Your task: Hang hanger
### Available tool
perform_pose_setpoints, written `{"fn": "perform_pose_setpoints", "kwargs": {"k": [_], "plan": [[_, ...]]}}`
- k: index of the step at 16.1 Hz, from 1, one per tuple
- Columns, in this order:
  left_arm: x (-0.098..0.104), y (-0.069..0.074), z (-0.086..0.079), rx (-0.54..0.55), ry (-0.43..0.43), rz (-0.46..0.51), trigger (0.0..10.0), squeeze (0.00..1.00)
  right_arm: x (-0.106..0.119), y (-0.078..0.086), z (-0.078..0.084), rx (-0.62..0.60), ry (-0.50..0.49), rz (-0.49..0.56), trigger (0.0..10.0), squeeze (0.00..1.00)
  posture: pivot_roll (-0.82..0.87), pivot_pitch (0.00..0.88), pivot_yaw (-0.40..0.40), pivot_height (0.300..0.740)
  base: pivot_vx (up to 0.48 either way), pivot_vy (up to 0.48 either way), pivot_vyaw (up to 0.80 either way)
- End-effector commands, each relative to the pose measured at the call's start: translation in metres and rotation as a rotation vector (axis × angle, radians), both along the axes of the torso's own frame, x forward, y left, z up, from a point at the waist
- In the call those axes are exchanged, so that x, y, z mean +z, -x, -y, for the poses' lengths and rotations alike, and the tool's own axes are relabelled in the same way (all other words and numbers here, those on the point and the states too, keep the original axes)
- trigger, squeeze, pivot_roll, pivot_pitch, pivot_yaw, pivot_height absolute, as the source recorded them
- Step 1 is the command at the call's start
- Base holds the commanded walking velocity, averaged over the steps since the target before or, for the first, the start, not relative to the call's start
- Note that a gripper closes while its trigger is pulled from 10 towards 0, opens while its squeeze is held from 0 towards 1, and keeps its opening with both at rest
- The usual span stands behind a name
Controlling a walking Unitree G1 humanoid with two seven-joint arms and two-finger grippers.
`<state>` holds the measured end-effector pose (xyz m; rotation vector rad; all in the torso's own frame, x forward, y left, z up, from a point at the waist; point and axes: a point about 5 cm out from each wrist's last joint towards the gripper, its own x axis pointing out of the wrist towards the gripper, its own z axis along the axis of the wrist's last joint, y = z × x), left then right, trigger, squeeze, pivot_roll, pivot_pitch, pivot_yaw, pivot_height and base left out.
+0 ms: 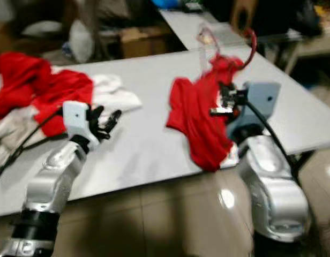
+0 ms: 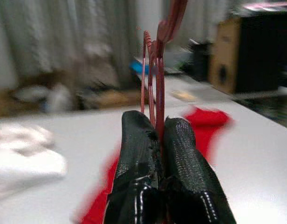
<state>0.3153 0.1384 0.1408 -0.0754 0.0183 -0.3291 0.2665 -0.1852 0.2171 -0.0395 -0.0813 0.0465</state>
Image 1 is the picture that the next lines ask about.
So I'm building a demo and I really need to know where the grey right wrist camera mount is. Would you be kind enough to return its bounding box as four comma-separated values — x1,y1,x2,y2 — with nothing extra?
227,81,282,141

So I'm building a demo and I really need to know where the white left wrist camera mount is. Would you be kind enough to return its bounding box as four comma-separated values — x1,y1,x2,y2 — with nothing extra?
62,101,92,142

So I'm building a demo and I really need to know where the white cushion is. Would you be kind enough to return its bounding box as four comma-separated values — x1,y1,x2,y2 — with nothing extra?
69,20,95,64

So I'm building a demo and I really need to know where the red plastic hanger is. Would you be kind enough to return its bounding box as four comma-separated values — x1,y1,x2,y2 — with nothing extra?
197,26,258,73

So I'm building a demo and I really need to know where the white crumpled garment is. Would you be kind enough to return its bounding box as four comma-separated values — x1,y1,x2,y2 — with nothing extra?
93,74,143,113

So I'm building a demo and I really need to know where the beige table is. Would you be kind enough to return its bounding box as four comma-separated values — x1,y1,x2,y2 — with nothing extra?
286,32,330,73

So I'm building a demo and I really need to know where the dark armchair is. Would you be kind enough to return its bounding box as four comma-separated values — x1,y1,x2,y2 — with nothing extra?
20,0,80,54

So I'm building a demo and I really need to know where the red t-shirt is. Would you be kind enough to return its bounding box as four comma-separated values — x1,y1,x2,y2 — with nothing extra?
166,54,243,173

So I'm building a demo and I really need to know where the white side table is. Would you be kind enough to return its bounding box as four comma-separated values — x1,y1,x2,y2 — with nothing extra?
157,8,289,54

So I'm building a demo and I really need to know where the red crumpled garment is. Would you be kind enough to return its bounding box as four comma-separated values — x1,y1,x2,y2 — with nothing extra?
0,51,96,137

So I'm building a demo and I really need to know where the white remote control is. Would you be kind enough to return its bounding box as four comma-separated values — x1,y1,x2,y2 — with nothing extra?
197,31,215,43

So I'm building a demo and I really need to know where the cream crumpled garment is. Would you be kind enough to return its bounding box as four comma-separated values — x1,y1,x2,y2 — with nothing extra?
0,112,38,168

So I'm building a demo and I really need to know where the grey cushion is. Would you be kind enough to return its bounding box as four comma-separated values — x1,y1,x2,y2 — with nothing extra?
22,21,64,38

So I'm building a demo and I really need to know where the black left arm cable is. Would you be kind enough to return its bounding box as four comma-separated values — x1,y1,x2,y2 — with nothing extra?
0,107,66,185

